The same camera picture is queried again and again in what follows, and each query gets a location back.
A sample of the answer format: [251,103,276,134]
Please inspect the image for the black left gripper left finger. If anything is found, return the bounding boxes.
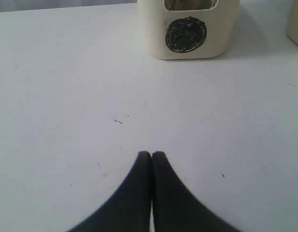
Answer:
[69,151,153,232]

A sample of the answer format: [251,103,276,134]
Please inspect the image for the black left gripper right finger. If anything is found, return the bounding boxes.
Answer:
[152,151,238,232]

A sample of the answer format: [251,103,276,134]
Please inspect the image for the large steel bowl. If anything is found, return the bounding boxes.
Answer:
[164,0,214,11]

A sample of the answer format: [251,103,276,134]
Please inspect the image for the cream bin circle mark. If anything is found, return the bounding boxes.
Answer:
[137,0,240,60]

